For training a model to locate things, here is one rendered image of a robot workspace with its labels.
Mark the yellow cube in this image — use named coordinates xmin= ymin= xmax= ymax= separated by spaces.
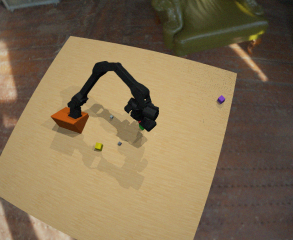
xmin=95 ymin=142 xmax=103 ymax=151

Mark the small purple block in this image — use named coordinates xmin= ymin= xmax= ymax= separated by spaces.
xmin=217 ymin=95 xmax=226 ymax=104

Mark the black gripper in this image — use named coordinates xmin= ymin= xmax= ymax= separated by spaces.
xmin=124 ymin=104 xmax=157 ymax=132

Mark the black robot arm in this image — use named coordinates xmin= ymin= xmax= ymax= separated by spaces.
xmin=67 ymin=61 xmax=159 ymax=121

